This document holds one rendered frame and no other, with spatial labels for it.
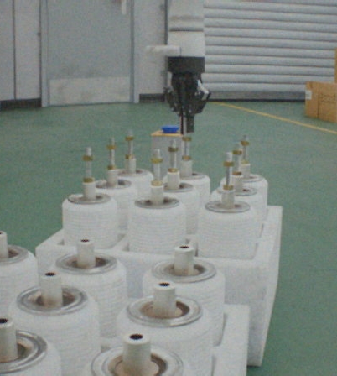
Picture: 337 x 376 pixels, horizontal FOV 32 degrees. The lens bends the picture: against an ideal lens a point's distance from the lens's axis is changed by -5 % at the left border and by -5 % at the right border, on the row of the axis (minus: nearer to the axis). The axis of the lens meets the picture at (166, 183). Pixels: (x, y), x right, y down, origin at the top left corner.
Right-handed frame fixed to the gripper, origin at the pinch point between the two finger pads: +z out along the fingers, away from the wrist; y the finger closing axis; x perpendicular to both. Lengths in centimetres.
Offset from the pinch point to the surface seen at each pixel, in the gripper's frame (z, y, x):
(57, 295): 9, -44, 51
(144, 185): 11.9, 4.4, 7.1
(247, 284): 20.3, -32.7, 13.5
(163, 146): 6.5, 14.9, -5.5
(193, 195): 10.8, -12.0, 7.9
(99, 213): 11.6, -10.7, 26.6
